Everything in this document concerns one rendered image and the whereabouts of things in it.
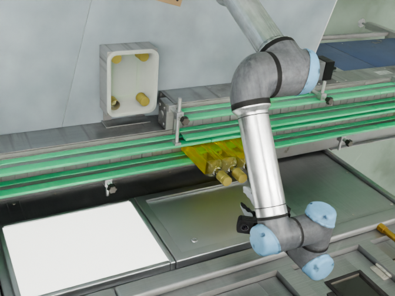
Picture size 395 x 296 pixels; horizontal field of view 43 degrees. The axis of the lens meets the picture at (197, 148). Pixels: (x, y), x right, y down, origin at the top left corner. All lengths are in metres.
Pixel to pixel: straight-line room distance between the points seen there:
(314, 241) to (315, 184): 0.74
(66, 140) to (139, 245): 0.42
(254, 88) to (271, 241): 0.35
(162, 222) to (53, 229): 0.33
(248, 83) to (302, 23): 0.90
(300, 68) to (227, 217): 0.60
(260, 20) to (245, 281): 0.72
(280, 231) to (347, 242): 0.54
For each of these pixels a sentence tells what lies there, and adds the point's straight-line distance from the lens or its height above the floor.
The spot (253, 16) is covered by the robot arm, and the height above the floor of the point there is 1.16.
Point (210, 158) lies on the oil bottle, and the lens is 1.65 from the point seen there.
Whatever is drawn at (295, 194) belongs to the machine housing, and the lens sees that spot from 1.89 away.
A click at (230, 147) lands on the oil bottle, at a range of 1.73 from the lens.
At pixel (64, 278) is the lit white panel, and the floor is 1.27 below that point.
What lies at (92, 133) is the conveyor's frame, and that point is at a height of 0.83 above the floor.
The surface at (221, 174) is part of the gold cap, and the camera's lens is 1.59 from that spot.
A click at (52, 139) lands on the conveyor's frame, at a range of 1.66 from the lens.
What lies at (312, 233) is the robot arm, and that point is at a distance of 1.24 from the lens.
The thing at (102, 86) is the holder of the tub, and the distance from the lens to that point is 1.69.
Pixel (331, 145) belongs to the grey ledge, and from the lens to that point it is 2.25.
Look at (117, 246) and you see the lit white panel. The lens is 1.49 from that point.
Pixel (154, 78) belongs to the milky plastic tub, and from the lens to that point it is 1.68.
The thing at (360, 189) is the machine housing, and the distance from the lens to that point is 2.02.
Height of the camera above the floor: 2.28
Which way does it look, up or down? 50 degrees down
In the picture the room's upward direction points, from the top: 135 degrees clockwise
